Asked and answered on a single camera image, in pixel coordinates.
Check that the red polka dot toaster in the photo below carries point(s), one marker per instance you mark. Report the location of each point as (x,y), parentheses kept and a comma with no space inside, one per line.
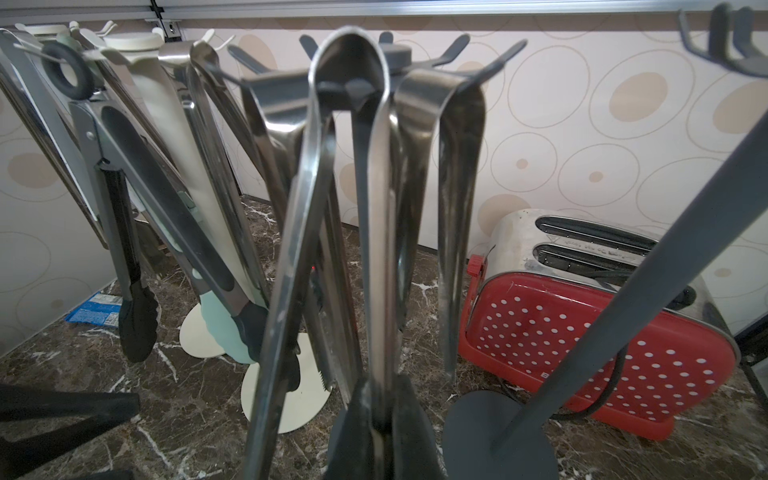
(543,285)

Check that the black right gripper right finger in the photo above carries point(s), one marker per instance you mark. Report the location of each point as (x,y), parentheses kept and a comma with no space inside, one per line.
(413,437)

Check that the blue snack packet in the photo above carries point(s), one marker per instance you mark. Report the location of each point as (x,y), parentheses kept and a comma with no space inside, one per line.
(99,310)

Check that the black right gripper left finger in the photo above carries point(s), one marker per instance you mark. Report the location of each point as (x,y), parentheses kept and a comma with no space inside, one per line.
(352,453)

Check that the horizontal aluminium frame bar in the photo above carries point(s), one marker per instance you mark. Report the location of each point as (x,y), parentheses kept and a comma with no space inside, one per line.
(35,12)

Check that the black handled steel tongs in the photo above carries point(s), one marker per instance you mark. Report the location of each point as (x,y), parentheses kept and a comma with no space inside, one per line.
(118,159)

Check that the white handled steel tongs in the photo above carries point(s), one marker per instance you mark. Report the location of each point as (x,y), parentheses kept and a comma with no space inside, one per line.
(44,112)

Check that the dark grey rack back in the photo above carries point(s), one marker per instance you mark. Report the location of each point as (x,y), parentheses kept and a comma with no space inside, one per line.
(362,71)

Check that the mint green silicone tongs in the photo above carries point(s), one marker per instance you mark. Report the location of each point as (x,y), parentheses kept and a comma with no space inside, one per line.
(208,329)

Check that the dark grey rack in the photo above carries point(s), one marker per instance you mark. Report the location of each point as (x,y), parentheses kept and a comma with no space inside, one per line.
(488,435)
(362,71)

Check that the cream utensil rack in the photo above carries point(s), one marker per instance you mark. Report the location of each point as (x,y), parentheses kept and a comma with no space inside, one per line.
(138,52)
(107,80)

